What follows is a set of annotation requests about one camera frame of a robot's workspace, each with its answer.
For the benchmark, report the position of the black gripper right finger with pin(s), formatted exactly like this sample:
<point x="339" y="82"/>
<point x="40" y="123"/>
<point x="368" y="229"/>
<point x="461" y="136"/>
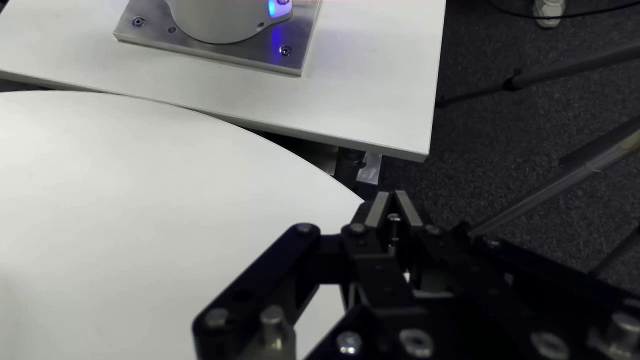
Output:
<point x="532" y="287"/>

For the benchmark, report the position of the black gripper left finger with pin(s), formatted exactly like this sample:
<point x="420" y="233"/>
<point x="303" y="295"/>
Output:
<point x="267" y="292"/>

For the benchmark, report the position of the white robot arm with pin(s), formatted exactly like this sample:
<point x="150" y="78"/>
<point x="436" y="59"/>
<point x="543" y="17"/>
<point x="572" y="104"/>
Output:
<point x="221" y="17"/>

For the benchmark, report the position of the grey shoe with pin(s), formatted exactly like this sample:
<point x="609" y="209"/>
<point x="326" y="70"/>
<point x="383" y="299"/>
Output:
<point x="549" y="12"/>

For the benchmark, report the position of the metal table bracket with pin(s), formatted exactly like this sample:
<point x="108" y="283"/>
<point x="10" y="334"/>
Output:
<point x="371" y="171"/>

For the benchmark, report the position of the black camera tripod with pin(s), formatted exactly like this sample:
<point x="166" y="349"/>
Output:
<point x="512" y="80"/>

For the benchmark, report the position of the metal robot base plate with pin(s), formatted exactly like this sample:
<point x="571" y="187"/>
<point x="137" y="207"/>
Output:
<point x="287" y="57"/>

